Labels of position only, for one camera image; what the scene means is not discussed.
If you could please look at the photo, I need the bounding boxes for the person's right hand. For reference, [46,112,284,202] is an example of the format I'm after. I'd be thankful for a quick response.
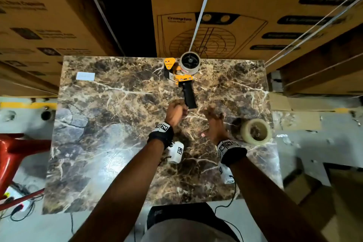
[200,107,229,146]

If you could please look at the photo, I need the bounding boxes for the small round cup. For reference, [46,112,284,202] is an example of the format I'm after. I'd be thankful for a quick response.
[40,108,53,122]

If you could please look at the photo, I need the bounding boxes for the black label appliance carton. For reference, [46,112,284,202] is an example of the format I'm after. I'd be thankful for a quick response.
[0,0,125,58]

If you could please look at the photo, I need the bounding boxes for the printed appliance carton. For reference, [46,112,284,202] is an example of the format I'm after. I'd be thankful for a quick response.
[0,60,62,98]

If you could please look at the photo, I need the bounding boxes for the strapped brown carton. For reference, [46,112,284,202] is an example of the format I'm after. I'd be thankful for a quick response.
[279,23,363,98]

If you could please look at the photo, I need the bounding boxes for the white tape core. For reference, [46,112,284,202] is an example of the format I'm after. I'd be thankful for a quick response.
[180,51,202,76]

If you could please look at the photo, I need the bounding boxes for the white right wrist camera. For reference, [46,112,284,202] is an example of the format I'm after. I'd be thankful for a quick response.
[218,162,236,185]

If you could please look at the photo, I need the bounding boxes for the person's left forearm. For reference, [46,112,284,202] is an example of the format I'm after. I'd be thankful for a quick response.
[69,140,165,242]

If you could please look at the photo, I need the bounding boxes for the fan print appliance carton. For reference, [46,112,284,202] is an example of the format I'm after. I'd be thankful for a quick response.
[146,0,363,74]

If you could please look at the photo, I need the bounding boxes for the person's right forearm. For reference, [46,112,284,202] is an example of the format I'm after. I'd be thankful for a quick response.
[228,157,329,242]

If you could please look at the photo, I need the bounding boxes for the person's grey shirt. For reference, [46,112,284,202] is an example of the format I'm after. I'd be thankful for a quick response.
[140,217,239,242]

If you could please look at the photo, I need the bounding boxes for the person's black trousers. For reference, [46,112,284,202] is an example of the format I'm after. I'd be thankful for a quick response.
[146,202,244,242]

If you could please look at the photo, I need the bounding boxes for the yellow black tape dispenser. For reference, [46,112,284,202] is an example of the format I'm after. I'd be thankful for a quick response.
[163,57,199,110]

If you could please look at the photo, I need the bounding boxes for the white packing strap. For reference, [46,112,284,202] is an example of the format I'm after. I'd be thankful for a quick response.
[188,0,219,52]

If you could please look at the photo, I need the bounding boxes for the white rectangular sticker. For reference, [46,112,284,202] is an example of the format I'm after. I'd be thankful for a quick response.
[76,72,96,82]

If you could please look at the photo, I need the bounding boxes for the person's left hand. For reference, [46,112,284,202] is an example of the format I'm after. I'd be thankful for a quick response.
[165,101,189,128]

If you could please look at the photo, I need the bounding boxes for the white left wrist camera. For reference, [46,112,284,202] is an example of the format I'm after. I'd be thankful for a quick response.
[166,141,185,164]

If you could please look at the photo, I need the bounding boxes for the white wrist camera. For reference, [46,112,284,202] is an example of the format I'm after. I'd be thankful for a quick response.
[166,141,185,164]
[218,162,236,185]

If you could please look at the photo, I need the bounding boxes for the clear tape roll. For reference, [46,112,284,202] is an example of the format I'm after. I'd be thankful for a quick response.
[240,118,273,146]

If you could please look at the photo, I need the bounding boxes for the white power strip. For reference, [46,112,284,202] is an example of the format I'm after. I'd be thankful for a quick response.
[0,185,32,214]

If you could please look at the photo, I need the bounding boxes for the flat cardboard sheet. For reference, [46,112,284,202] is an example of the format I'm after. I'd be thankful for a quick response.
[268,91,323,132]

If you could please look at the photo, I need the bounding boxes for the black left wristband with markers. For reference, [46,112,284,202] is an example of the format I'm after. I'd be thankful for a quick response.
[147,122,175,149]

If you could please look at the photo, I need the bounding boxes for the red plastic chair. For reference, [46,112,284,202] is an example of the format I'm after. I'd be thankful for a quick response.
[0,133,51,212]

